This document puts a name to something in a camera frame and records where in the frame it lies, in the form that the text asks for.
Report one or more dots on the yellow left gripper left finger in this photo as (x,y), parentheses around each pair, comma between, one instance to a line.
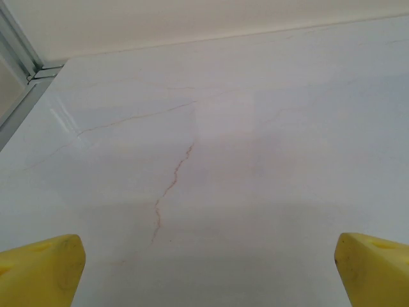
(41,275)

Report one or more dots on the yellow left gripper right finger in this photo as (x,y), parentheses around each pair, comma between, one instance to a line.
(377,275)

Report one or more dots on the aluminium table side rail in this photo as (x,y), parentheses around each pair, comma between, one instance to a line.
(22,108)

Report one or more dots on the aluminium frame corner post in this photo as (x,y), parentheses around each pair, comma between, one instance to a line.
(22,41)

